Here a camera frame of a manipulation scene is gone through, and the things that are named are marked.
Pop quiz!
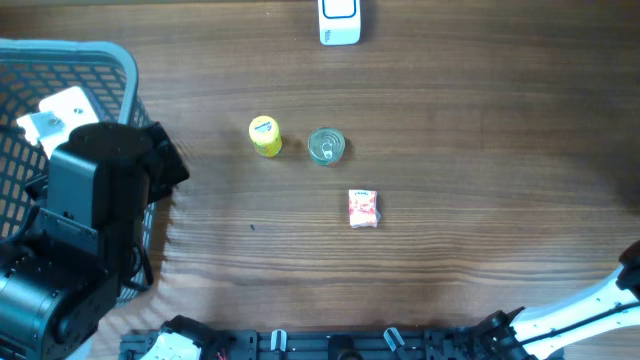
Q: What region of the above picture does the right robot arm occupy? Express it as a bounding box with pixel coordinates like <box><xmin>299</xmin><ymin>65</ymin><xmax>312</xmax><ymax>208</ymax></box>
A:
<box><xmin>470</xmin><ymin>242</ymin><xmax>639</xmax><ymax>360</ymax></box>

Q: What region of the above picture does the yellow lid jar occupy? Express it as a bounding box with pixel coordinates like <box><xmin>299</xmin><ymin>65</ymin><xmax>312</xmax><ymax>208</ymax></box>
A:
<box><xmin>249</xmin><ymin>116</ymin><xmax>282</xmax><ymax>158</ymax></box>

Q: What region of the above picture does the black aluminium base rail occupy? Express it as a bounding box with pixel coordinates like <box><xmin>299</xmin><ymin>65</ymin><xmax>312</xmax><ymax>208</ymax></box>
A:
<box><xmin>118</xmin><ymin>327</ymin><xmax>565</xmax><ymax>360</ymax></box>

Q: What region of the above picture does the grey plastic mesh basket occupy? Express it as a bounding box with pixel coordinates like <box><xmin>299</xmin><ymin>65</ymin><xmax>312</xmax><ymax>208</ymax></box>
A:
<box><xmin>0</xmin><ymin>38</ymin><xmax>161</xmax><ymax>307</ymax></box>

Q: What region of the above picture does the silver top tin can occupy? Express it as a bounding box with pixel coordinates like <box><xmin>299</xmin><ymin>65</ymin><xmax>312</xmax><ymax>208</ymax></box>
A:
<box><xmin>308</xmin><ymin>127</ymin><xmax>346</xmax><ymax>166</ymax></box>

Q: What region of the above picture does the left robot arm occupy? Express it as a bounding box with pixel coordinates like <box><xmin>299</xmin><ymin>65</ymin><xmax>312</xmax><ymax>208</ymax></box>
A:
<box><xmin>1</xmin><ymin>122</ymin><xmax>189</xmax><ymax>359</ymax></box>

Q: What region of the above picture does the white barcode scanner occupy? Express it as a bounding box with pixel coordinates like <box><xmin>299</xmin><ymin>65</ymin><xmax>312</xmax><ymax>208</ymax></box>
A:
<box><xmin>317</xmin><ymin>0</ymin><xmax>362</xmax><ymax>46</ymax></box>

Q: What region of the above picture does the red juice carton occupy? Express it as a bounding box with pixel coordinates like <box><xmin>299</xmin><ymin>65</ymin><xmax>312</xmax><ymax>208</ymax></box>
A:
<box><xmin>348</xmin><ymin>189</ymin><xmax>381</xmax><ymax>228</ymax></box>

